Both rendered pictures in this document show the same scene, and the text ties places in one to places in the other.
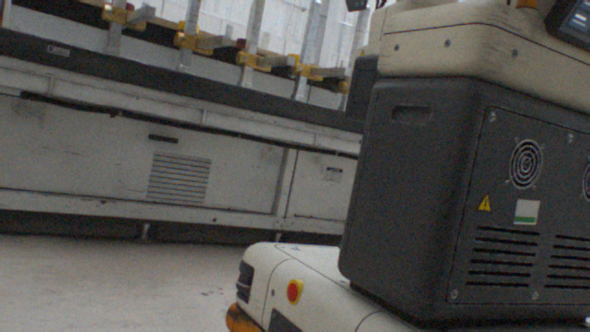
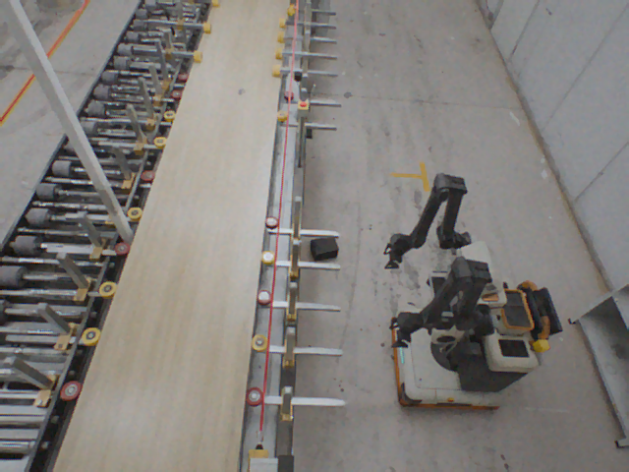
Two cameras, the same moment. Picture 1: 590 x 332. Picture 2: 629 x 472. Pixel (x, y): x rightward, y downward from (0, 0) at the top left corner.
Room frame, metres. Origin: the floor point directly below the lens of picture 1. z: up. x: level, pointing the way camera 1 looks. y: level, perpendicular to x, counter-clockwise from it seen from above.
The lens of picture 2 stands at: (1.53, 1.09, 2.83)
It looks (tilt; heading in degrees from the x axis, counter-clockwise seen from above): 54 degrees down; 297
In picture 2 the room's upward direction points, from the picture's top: 8 degrees clockwise
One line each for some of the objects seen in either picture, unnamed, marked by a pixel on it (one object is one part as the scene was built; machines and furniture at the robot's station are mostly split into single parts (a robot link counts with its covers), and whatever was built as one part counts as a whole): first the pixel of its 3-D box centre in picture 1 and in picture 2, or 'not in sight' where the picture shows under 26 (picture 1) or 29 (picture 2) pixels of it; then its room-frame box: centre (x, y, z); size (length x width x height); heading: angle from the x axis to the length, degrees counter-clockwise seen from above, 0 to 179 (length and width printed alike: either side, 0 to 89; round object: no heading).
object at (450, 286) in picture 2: not in sight; (443, 296); (1.42, 0.10, 1.40); 0.11 x 0.06 x 0.43; 123
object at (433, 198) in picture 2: not in sight; (428, 213); (1.64, -0.26, 1.40); 0.11 x 0.06 x 0.43; 123
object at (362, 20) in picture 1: (354, 59); (296, 224); (2.29, -0.15, 0.93); 0.04 x 0.04 x 0.48; 32
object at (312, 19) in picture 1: (305, 58); (294, 265); (2.16, 0.06, 0.88); 0.04 x 0.04 x 0.48; 32
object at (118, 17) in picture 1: (124, 17); (286, 405); (1.77, 0.68, 0.83); 0.14 x 0.06 x 0.05; 122
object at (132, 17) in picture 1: (133, 18); (297, 401); (1.74, 0.64, 0.83); 0.43 x 0.03 x 0.04; 32
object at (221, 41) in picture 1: (203, 44); (299, 351); (1.87, 0.43, 0.81); 0.43 x 0.03 x 0.04; 32
